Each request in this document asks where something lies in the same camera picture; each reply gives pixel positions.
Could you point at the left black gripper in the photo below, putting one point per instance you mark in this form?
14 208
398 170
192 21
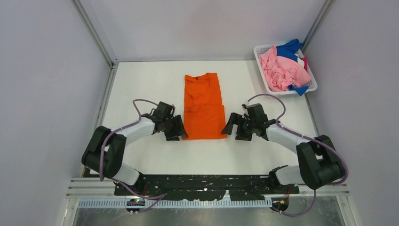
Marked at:
179 129

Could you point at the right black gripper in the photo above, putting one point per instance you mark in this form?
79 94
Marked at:
236 118

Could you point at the orange t-shirt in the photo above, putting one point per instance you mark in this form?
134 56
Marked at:
204 112

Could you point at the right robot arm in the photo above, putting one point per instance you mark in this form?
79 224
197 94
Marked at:
318 164

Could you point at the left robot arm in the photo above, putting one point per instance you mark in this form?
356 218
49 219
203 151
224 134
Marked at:
105 151

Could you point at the pink t-shirt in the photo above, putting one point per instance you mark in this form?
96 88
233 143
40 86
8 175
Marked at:
280 72

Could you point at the blue t-shirt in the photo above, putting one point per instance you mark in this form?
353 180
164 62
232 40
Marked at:
288 51

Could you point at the red garment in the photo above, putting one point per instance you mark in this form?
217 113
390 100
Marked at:
305 63

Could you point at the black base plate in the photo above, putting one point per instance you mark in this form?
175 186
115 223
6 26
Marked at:
206 187

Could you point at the white slotted cable duct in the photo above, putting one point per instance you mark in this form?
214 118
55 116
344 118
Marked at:
141 204

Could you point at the aluminium frame rail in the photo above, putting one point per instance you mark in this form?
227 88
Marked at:
91 20

